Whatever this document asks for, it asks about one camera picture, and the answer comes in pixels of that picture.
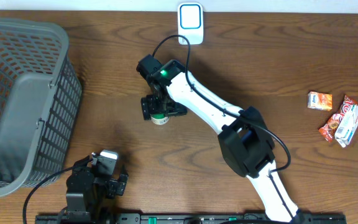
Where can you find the white Panadol medicine box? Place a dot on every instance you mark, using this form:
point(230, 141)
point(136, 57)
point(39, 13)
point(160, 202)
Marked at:
point(347, 126)

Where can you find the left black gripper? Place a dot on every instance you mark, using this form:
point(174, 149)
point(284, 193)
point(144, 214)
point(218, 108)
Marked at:
point(122, 181)

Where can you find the small orange snack packet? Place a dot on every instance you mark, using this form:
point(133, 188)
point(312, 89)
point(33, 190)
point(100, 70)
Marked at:
point(320, 101)

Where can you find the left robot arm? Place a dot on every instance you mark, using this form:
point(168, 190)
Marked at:
point(77, 205)

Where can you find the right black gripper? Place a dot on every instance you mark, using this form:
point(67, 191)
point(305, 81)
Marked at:
point(148, 107)

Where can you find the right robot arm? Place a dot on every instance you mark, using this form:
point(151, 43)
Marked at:
point(246, 143)

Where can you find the green lid white jar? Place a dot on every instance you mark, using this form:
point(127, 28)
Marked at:
point(159, 119)

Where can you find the red Top chocolate bar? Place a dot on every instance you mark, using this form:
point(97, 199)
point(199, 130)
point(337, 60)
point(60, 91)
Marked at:
point(329, 128)

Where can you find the white barcode scanner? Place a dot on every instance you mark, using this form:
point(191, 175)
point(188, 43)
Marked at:
point(190, 22)

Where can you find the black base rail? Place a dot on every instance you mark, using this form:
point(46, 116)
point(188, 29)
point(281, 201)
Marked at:
point(128, 218)

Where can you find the grey plastic mesh basket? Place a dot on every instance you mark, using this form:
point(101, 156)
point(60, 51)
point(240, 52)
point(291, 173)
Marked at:
point(40, 96)

